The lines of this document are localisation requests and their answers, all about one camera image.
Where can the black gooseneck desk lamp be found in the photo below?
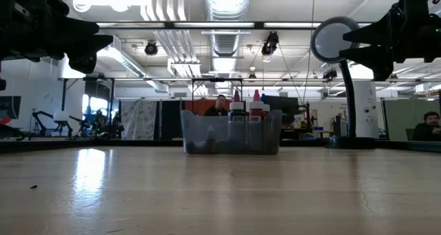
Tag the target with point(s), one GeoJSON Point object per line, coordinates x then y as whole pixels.
{"type": "Point", "coordinates": [349, 100]}

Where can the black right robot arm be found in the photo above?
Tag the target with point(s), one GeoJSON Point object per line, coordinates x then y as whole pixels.
{"type": "Point", "coordinates": [435, 38]}

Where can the black hanging spotlight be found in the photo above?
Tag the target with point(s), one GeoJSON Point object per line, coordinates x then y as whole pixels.
{"type": "Point", "coordinates": [151, 49]}
{"type": "Point", "coordinates": [330, 74]}

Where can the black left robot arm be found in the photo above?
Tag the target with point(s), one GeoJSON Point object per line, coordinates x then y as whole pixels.
{"type": "Point", "coordinates": [10, 21]}

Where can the white patterned curtain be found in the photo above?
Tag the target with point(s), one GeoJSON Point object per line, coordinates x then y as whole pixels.
{"type": "Point", "coordinates": [139, 119]}

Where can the black aluminium table frame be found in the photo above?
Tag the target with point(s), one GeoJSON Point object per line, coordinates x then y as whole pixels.
{"type": "Point", "coordinates": [51, 144]}

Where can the black metal stand frame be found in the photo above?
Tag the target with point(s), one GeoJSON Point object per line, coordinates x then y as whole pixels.
{"type": "Point", "coordinates": [217, 79]}

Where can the white round column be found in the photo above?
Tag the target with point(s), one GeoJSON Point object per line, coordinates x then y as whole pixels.
{"type": "Point", "coordinates": [367, 107]}

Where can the background robot with white dome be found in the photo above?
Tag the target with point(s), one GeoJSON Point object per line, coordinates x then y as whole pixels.
{"type": "Point", "coordinates": [62, 116]}

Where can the dark wall picture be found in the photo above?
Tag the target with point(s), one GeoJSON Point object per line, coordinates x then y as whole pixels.
{"type": "Point", "coordinates": [10, 107]}

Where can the large red food coloring bottle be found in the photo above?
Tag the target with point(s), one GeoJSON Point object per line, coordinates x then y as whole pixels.
{"type": "Point", "coordinates": [256, 105]}

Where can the translucent grey plastic bin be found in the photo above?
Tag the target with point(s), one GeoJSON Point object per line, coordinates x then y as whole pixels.
{"type": "Point", "coordinates": [220, 135]}

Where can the orange partition wall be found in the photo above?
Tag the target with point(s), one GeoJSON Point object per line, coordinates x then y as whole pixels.
{"type": "Point", "coordinates": [194, 107]}

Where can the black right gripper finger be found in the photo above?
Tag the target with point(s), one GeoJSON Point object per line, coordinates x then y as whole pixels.
{"type": "Point", "coordinates": [379, 61]}
{"type": "Point", "coordinates": [379, 33]}

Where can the large purple food coloring bottle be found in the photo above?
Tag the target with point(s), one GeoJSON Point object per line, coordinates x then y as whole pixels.
{"type": "Point", "coordinates": [237, 116]}

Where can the small black crumb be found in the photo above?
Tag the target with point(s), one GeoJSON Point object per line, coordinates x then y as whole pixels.
{"type": "Point", "coordinates": [33, 186]}

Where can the overhead bar with strip lights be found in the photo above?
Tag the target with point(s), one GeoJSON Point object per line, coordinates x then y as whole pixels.
{"type": "Point", "coordinates": [258, 25]}

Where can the person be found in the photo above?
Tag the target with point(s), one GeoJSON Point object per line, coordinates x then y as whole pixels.
{"type": "Point", "coordinates": [218, 104]}
{"type": "Point", "coordinates": [429, 128]}

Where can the grey partition panel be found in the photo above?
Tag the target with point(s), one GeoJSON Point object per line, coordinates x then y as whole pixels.
{"type": "Point", "coordinates": [399, 119]}

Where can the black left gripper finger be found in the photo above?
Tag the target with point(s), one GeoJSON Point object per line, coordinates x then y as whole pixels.
{"type": "Point", "coordinates": [94, 42]}
{"type": "Point", "coordinates": [82, 62]}

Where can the black computer monitor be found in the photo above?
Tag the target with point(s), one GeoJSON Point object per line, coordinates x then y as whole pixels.
{"type": "Point", "coordinates": [284, 105]}

